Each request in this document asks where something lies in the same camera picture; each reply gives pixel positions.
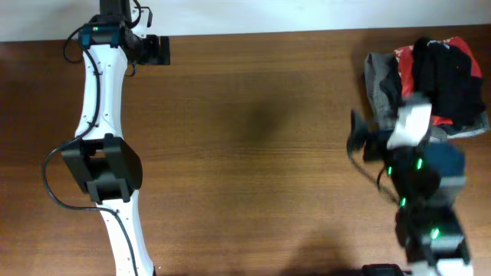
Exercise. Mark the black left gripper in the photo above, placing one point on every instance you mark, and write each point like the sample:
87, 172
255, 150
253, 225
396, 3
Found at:
152, 57

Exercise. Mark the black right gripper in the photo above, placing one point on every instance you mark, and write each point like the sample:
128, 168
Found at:
376, 140

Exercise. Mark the black polo shirt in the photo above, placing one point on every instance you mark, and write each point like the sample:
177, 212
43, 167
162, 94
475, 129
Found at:
443, 74

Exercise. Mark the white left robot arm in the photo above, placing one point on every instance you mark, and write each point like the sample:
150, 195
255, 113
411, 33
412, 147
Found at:
113, 43

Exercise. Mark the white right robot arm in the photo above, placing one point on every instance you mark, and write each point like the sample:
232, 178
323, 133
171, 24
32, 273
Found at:
427, 177

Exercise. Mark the grey folded garment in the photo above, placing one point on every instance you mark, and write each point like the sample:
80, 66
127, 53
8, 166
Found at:
383, 88

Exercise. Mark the red folded shirt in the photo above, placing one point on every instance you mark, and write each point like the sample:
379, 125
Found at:
405, 62

